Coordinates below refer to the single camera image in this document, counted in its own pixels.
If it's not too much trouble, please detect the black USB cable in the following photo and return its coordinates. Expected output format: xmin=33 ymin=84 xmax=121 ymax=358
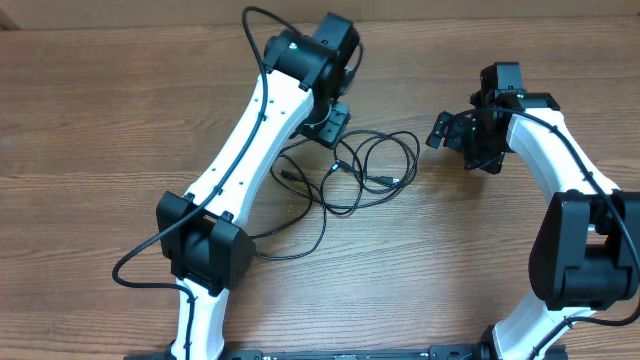
xmin=332 ymin=130 xmax=421 ymax=196

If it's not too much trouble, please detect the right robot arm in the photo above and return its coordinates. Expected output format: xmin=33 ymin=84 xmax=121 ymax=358
xmin=426 ymin=62 xmax=639 ymax=359

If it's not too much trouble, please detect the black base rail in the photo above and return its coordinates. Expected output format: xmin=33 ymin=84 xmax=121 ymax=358
xmin=124 ymin=342 xmax=569 ymax=360

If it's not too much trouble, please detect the black cable with barrel plug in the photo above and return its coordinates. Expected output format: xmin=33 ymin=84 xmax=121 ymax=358
xmin=249 ymin=139 xmax=331 ymax=262

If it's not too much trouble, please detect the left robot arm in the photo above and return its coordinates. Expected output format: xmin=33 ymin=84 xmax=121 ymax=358
xmin=156 ymin=13 xmax=360 ymax=359

